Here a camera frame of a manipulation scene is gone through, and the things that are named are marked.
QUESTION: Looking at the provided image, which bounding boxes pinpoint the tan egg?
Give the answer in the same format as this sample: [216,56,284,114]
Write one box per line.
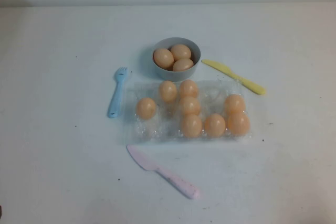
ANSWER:
[224,94,246,114]
[159,80,178,103]
[227,111,251,137]
[135,97,158,120]
[178,79,199,98]
[180,113,203,138]
[178,96,202,116]
[204,113,226,138]
[153,48,174,68]
[172,58,195,72]
[171,44,192,61]

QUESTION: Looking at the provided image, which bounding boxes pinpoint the clear plastic egg tray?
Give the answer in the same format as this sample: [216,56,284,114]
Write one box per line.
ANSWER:
[125,78,254,144]

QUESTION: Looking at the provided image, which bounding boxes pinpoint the grey round bowl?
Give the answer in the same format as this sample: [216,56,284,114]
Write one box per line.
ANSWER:
[153,37,202,82]

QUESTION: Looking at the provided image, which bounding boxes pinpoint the light blue plastic fork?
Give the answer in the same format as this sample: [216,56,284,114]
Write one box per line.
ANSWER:
[107,66,129,119]

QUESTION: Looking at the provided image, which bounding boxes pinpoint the yellow plastic knife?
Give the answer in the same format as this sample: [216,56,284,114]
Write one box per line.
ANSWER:
[201,59,267,96]

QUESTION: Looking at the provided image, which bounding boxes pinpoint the pink plastic knife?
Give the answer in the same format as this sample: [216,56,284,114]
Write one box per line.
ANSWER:
[126,144,202,200]

